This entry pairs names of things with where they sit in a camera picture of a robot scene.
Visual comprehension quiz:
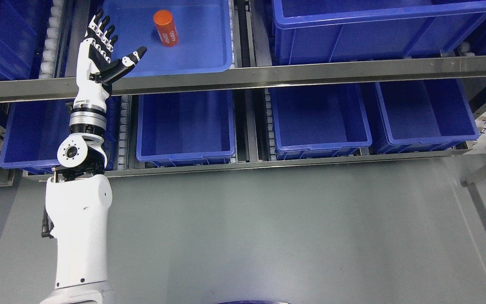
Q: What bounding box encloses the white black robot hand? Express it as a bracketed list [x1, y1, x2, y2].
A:
[73, 9, 147, 112]

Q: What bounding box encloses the orange cylindrical capacitor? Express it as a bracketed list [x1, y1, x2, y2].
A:
[154, 10, 179, 47]

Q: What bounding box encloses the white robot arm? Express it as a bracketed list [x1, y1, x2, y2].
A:
[43, 106, 115, 304]

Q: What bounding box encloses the white roller track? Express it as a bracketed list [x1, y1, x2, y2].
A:
[38, 0, 66, 79]

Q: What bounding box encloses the blue bin lower left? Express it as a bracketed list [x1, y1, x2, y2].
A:
[0, 97, 121, 175]

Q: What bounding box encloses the shallow blue tray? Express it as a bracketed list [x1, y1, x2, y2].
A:
[103, 0, 235, 78]

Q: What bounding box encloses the blue bin upper left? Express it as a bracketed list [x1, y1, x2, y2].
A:
[0, 0, 51, 81]

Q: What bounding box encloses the blue bin lower middle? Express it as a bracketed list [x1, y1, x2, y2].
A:
[136, 90, 236, 167]

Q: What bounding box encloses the large blue bin upper right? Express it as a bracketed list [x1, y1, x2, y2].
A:
[272, 0, 486, 65]

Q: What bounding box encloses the blue bin lower centre right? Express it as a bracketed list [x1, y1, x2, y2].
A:
[269, 84, 373, 161]

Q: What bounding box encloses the blue bin lower far right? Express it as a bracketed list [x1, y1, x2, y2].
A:
[360, 79, 480, 154]

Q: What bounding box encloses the steel shelf rail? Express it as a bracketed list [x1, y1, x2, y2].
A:
[0, 56, 486, 103]

